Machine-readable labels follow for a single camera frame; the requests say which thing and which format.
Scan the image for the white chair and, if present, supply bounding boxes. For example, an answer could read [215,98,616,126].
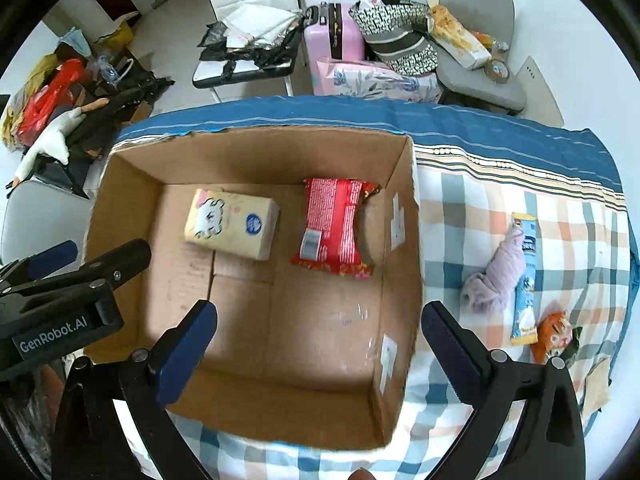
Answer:
[192,0,304,103]

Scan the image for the red plastic bag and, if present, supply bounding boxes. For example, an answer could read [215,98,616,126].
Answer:
[16,58,85,146]

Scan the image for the blue mattress cover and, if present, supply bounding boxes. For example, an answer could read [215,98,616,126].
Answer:
[116,96,623,194]

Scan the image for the blue yellow snack tube pack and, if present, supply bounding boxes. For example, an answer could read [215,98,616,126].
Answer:
[510,214,537,346]

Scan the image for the yellow tissue pack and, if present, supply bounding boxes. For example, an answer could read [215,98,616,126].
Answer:
[183,188,280,261]

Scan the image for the pink suitcase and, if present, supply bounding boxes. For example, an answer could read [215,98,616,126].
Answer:
[304,2,364,66]

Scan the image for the red snack packet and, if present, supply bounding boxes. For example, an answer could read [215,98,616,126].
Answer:
[290,178,381,280]

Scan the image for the orange panda snack bag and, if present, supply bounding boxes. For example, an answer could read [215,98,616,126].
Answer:
[530,312,573,364]

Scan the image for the plaid checkered bed sheet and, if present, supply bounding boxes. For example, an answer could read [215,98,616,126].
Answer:
[112,144,632,480]

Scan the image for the grey chair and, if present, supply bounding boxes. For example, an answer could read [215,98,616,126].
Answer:
[435,0,526,114]

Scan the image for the person's hand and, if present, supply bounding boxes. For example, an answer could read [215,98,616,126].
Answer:
[348,468,375,480]

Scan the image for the floral pink pillow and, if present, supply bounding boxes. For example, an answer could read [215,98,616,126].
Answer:
[311,58,442,103]

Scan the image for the purple sock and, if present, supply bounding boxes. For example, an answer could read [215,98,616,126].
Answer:
[460,226,526,313]

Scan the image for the yellow printed box on chair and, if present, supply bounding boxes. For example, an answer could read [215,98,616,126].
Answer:
[428,3,491,70]

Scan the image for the open cardboard box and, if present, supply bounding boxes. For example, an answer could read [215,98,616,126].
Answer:
[85,126,423,451]

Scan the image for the tape roll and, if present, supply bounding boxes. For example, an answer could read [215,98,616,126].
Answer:
[484,58,511,84]

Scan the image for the brown cardboard piece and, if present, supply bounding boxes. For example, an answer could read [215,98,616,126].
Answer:
[582,358,611,419]

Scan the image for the black white patterned bag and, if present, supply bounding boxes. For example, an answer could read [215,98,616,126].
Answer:
[348,0,438,76]

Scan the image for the white goose plush toy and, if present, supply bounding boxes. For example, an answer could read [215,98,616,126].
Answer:
[10,98,110,188]

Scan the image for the green wet wipes pack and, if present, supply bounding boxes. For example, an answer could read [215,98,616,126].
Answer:
[561,326,582,367]

